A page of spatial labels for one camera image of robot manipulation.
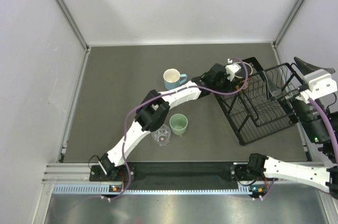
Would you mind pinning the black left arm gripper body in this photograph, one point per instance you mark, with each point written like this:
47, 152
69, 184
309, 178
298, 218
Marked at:
224, 83

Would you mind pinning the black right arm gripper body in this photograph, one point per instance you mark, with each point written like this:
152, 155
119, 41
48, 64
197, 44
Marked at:
302, 110

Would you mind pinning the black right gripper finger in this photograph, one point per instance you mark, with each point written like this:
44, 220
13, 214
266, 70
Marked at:
271, 89
307, 68

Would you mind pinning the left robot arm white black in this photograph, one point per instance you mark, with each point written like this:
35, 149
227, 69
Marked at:
151, 114

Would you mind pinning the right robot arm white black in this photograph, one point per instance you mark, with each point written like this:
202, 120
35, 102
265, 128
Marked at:
320, 128

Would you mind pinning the light blue ceramic mug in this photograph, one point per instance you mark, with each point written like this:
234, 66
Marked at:
173, 79

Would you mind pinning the mint green cup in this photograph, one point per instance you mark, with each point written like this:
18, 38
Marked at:
178, 124

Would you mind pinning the clear plastic glass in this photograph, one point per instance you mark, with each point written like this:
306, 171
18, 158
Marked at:
162, 135

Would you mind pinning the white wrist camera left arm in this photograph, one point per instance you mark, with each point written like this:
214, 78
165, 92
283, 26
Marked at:
233, 69

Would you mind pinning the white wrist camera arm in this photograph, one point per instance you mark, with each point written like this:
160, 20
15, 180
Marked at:
317, 85
233, 69

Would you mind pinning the black wire dish rack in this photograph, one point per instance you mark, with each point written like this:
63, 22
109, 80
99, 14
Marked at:
251, 114

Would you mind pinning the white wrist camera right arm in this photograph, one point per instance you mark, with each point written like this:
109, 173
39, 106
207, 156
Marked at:
317, 85

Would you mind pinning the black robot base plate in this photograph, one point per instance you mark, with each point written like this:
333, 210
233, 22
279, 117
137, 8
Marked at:
189, 175

